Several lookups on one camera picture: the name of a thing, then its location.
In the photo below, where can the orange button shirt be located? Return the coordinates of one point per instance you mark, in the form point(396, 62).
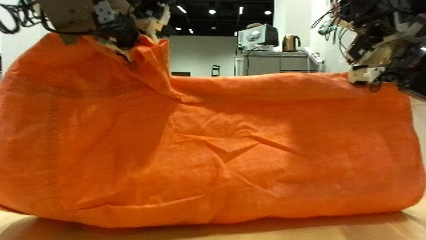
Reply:
point(213, 150)

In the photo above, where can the white power strip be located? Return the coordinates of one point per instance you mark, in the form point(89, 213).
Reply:
point(312, 55)

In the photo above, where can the copper kettle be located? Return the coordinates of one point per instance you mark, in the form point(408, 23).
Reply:
point(290, 43)

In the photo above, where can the grey filing cabinet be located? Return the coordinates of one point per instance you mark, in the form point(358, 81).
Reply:
point(274, 63)

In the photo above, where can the grey box appliance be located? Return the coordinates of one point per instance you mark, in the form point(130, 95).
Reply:
point(258, 36)

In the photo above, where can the brown door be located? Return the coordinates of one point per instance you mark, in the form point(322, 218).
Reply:
point(179, 73)

